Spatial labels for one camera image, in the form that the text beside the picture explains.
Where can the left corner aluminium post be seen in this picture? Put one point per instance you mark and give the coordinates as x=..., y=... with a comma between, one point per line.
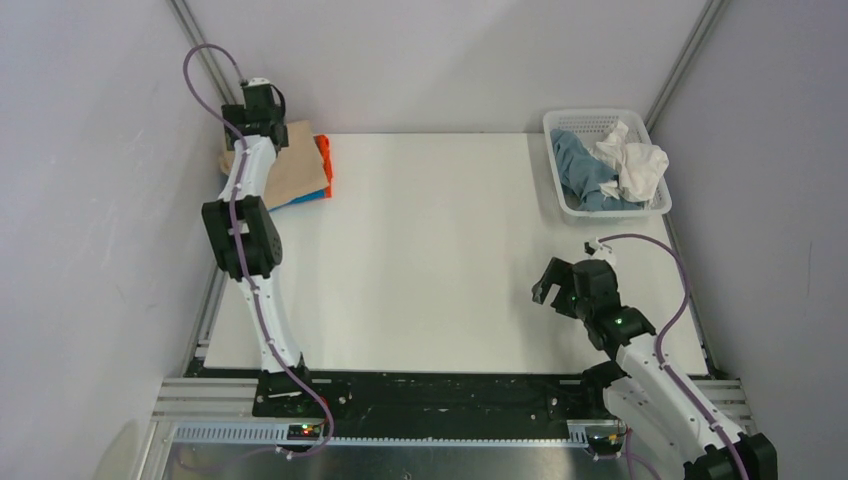
x=213, y=62

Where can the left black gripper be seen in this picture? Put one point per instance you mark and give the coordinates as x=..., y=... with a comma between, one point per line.
x=233, y=114

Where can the folded orange t shirt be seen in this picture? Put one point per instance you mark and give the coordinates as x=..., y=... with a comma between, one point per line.
x=323, y=145

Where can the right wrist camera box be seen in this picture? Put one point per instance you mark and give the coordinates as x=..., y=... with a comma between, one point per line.
x=595, y=249

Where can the right controller board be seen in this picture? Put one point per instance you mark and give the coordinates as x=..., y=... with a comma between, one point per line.
x=605, y=446

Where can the right corner aluminium post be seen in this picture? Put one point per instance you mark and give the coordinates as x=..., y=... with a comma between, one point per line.
x=705, y=24

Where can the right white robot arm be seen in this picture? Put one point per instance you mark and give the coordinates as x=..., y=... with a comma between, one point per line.
x=639, y=386

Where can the left controller board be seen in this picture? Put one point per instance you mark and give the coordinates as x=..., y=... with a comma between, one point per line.
x=304, y=432

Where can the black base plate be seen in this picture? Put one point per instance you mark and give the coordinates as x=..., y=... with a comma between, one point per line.
x=335, y=392

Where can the white plastic basket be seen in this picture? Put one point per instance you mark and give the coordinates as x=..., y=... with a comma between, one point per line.
x=591, y=125

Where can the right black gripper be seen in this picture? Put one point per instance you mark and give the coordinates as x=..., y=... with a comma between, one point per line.
x=559, y=272

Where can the corner aluminium post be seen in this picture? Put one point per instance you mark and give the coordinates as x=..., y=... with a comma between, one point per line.
x=213, y=62
x=705, y=24

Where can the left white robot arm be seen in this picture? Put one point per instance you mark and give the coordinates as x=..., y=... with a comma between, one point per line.
x=244, y=239

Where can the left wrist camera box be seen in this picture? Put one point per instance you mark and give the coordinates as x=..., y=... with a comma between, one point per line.
x=254, y=82

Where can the beige t shirt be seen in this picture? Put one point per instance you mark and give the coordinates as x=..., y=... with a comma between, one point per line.
x=297, y=169

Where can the grey blue t shirt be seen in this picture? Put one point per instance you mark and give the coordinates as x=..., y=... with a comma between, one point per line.
x=592, y=181

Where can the controller board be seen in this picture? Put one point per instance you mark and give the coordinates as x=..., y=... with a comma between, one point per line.
x=304, y=432
x=605, y=446

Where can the folded blue t shirt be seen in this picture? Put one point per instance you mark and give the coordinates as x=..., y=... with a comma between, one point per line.
x=313, y=196

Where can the aluminium frame rail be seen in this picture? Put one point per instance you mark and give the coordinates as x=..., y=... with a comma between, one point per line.
x=210, y=410

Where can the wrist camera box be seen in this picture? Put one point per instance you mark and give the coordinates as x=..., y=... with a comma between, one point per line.
x=595, y=249
x=254, y=82

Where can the white t shirt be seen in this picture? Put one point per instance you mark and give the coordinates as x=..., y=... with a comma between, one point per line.
x=637, y=168

